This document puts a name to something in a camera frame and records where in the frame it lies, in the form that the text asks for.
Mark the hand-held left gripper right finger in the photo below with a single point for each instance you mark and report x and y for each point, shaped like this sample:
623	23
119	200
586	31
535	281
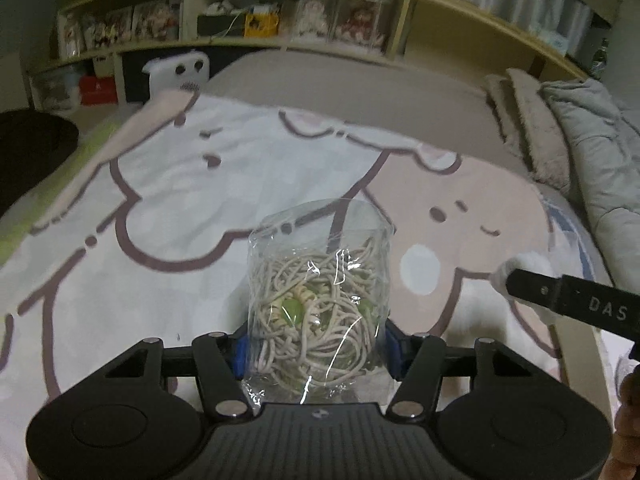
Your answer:
395	355

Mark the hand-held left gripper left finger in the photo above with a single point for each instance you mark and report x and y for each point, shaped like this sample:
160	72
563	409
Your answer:
240	355

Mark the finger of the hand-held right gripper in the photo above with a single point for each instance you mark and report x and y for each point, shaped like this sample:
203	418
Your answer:
532	282

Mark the white plush toy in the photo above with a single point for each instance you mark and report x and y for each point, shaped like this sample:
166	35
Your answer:
525	265

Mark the clear bag of rubber bands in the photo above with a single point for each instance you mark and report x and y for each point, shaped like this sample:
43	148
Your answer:
320	310

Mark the person's right hand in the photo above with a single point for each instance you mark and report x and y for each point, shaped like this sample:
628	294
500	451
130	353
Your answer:
625	435

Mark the blue striped cloth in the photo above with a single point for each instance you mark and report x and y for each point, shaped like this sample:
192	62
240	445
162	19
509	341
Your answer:
570	240

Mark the grey duvet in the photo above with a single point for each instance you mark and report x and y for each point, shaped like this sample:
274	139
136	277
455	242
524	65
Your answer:
600	160

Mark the printed cartoon blanket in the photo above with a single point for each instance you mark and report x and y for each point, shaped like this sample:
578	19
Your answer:
200	210

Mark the taupe bed sheet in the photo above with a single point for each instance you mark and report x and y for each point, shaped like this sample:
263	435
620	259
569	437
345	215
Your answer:
350	90

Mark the white device with two holes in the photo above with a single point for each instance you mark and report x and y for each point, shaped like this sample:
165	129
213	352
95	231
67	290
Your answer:
177	72

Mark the black round object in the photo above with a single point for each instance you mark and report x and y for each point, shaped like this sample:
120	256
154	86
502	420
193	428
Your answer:
35	145

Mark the cream headboard shelf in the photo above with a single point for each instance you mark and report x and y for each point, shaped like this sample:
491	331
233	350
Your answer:
400	15

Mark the red box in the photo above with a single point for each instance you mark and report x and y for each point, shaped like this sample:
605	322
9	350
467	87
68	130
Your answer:
97	90

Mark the clear doll display box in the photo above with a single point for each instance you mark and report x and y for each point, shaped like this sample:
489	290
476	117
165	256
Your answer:
360	22
312	17

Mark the clear plastic container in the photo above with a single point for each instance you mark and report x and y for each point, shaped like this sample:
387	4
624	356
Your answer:
55	91

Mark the dark rectangular box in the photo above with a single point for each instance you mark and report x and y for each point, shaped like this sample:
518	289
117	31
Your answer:
217	25

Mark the yellow box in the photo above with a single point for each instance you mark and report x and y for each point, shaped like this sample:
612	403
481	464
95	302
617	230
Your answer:
261	23

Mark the figure display box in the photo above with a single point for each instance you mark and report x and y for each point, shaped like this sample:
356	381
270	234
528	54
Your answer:
152	20
107	27
70	35

